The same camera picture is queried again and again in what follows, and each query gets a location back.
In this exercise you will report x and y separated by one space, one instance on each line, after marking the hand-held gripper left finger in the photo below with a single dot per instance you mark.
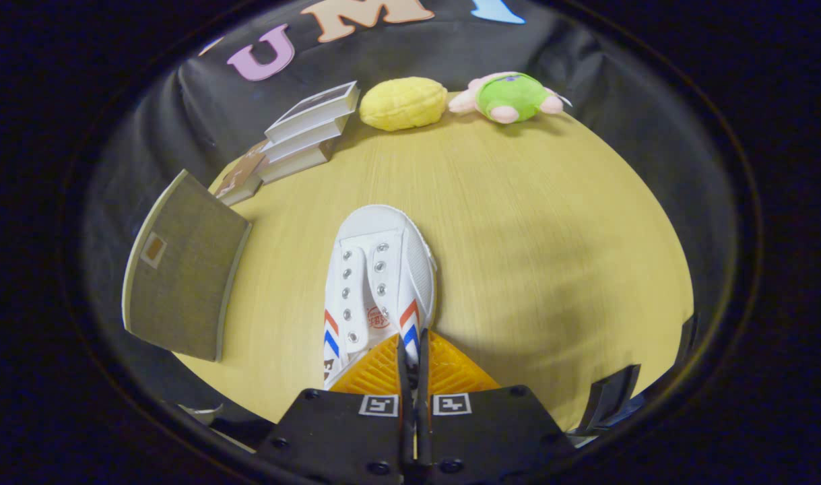
343 431

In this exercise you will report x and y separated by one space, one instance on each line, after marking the yellow plush toy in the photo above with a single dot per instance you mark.
402 102

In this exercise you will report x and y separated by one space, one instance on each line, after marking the black backdrop cloth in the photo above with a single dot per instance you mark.
201 108

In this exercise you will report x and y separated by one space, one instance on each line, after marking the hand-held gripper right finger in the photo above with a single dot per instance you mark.
491 431

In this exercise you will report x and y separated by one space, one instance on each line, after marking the grey cover book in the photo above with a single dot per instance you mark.
312 111

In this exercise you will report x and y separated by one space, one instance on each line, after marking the green pink plush toy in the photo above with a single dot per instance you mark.
511 96

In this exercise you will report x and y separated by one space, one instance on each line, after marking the white shoe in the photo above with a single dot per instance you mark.
383 229

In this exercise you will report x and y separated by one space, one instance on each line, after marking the white book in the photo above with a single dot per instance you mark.
296 164
306 143

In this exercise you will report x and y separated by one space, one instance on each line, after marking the brown cover book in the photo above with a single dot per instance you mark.
238 178

